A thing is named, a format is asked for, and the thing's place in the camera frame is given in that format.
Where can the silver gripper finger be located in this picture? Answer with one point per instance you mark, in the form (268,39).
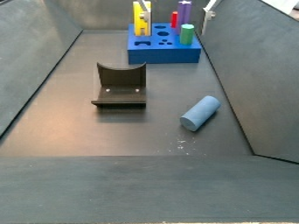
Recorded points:
(146,15)
(209,14)

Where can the light blue oval cylinder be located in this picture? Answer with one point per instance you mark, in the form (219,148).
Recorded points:
(195,117)

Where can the black curved fixture stand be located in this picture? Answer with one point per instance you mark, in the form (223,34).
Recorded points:
(122,86)

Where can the yellow notched block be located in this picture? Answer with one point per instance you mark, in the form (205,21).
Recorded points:
(138,22)

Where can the purple star peg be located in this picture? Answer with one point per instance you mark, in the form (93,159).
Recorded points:
(185,9)

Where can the red peg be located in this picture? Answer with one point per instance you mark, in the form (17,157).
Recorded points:
(174,20)

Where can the green hexagonal peg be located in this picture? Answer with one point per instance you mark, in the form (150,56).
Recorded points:
(186,34)

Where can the blue foam shape-sorter block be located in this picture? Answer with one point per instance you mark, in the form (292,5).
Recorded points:
(161,48)

